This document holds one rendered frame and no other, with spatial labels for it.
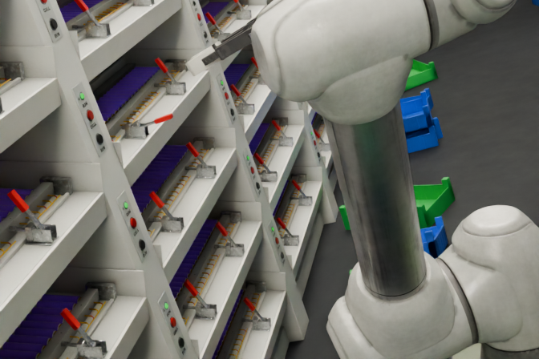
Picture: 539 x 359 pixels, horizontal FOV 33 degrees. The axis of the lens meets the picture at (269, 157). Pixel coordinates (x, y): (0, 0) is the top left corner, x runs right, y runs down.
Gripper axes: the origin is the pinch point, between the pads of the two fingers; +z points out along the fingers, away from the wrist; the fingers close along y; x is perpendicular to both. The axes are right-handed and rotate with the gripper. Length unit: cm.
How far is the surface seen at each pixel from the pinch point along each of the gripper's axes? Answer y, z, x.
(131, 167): -22.7, 14.4, -7.4
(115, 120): -8.9, 19.0, -0.3
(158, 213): -4.9, 25.2, -21.3
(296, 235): 60, 29, -61
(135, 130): -12.0, 15.0, -3.4
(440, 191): 103, -3, -85
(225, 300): -5, 24, -45
